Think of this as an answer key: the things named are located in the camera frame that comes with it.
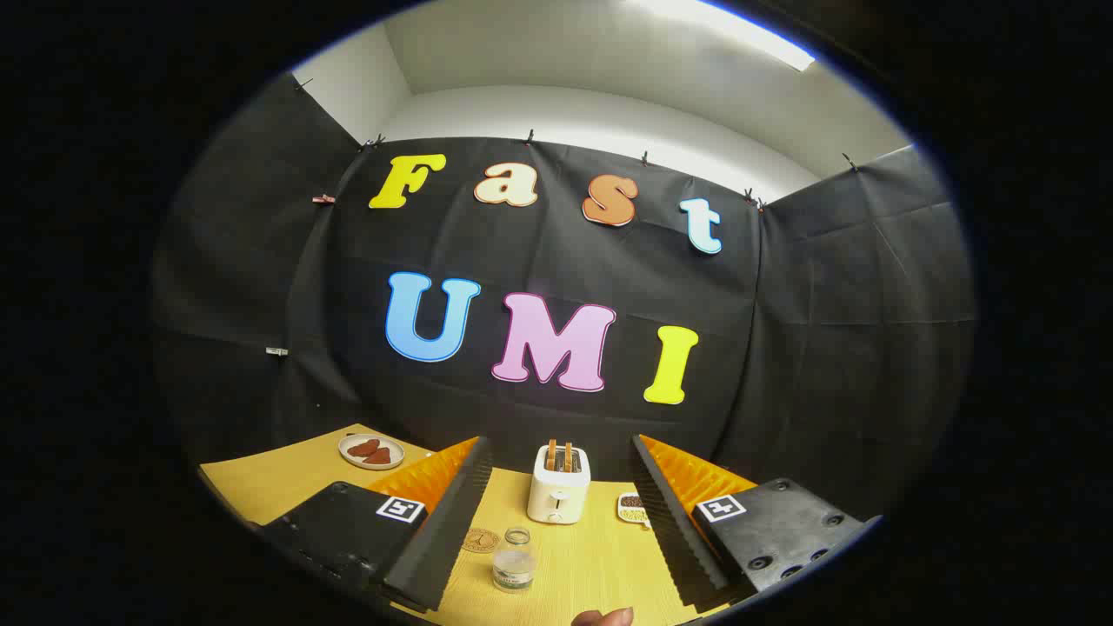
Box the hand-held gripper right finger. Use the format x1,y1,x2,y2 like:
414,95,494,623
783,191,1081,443
630,433,883,611

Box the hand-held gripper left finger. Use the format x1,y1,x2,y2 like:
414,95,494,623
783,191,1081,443
259,435,494,614

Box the clear plastic juice bottle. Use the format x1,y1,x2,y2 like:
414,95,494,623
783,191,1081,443
492,525,538,595

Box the wooden table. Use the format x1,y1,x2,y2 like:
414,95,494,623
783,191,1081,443
198,423,757,626

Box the white toaster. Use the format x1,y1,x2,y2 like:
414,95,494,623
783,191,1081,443
527,443,592,525

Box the white round plate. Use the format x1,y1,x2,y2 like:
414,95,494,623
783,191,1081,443
338,433,406,471

